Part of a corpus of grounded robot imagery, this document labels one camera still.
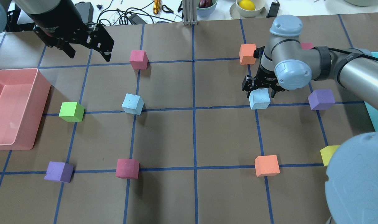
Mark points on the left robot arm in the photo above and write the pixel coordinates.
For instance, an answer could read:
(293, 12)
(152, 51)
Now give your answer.
(58, 23)

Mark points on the orange block near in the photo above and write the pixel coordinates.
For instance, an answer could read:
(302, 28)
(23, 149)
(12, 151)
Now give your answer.
(266, 166)

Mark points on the gold cylinder tool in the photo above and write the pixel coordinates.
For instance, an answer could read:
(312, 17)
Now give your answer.
(156, 7)

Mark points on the aluminium frame post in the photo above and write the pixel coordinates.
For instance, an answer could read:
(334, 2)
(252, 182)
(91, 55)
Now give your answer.
(190, 12)

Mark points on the scissors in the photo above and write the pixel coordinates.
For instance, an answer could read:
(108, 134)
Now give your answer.
(168, 10)

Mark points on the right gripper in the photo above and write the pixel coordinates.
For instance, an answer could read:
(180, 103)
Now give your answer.
(265, 76)

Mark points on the pink block near left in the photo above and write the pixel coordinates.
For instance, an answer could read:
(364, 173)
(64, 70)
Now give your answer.
(127, 169)

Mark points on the purple block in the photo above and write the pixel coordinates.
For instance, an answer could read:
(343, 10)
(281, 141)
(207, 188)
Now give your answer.
(321, 99)
(59, 172)

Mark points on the black computer box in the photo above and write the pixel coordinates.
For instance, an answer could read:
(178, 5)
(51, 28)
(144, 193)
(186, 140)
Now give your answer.
(18, 21)

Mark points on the orange block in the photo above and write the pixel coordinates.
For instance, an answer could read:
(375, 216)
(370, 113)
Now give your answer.
(266, 166)
(246, 54)

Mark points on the purple block left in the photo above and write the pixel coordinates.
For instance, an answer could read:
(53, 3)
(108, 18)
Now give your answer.
(59, 172)

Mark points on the black power adapter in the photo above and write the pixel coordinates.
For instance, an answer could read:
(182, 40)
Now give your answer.
(85, 10)

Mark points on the small black power brick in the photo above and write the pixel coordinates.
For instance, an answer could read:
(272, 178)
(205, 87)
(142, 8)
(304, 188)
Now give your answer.
(274, 9)

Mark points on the green block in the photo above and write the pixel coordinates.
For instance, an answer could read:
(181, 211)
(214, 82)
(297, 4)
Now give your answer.
(71, 112)

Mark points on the purple block right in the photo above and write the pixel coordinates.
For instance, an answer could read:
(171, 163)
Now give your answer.
(321, 99)

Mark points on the light blue block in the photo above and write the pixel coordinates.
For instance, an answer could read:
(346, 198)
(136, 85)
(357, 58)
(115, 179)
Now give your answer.
(259, 99)
(133, 104)

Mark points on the green bowl with fruit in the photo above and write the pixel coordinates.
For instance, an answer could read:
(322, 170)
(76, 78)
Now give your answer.
(205, 7)

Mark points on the pink block far right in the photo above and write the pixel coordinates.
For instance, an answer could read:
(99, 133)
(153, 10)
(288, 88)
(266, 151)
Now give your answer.
(306, 45)

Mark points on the yellow block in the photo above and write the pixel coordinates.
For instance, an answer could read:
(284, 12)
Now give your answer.
(326, 154)

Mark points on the beige bowl with lemon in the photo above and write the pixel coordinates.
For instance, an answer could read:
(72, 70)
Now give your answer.
(248, 9)

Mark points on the orange block far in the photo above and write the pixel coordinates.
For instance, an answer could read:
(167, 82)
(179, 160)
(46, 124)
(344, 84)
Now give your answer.
(246, 54)

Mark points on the pink tray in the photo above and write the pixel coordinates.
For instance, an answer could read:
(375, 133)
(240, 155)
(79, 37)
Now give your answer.
(23, 95)

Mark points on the pink block far left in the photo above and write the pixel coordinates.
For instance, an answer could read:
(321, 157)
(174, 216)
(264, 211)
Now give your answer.
(138, 59)

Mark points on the pink block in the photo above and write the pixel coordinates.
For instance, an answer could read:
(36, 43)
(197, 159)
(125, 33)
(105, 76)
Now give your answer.
(138, 59)
(306, 45)
(127, 169)

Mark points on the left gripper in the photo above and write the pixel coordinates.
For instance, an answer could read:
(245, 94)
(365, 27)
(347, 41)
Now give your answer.
(56, 21)

